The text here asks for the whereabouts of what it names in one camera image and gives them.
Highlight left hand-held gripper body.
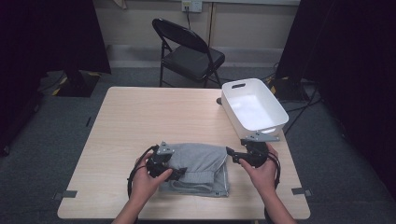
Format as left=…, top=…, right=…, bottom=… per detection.
left=146, top=141, right=176, bottom=179

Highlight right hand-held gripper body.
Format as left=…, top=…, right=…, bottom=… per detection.
left=240, top=131, right=280, bottom=169

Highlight grey sweatpants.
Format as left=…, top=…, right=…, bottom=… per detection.
left=158, top=142, right=232, bottom=198

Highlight white plastic basket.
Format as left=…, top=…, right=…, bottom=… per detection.
left=220, top=77, right=290, bottom=143

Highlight person's right hand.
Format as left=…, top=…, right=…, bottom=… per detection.
left=238, top=143, right=279, bottom=196

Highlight person's left hand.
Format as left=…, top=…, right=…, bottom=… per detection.
left=130, top=152, right=174, bottom=203

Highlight grey tape piece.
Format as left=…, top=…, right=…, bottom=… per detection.
left=291, top=187, right=313, bottom=198
left=52, top=189, right=78, bottom=201

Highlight black stand base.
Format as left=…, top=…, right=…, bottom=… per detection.
left=55, top=69, right=101, bottom=98
left=267, top=76, right=311, bottom=102

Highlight black folding chair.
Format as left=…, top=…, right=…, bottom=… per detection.
left=151, top=18, right=226, bottom=89

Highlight black curtain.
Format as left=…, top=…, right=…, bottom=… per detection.
left=0, top=0, right=112, bottom=157
left=275, top=0, right=396, bottom=200

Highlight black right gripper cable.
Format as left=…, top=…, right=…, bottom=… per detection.
left=263, top=151, right=282, bottom=224

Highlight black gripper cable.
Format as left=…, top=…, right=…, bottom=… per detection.
left=126, top=144, right=161, bottom=224
left=263, top=151, right=282, bottom=224

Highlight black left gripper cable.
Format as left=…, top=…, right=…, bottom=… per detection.
left=126, top=144, right=161, bottom=224

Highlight black floor cable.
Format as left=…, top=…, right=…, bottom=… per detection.
left=207, top=63, right=278, bottom=86
left=276, top=82, right=322, bottom=136

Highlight thin vertical wall conduit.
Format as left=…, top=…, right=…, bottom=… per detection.
left=207, top=2, right=217, bottom=48

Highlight white wall power outlet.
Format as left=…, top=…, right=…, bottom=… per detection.
left=181, top=0, right=204, bottom=13

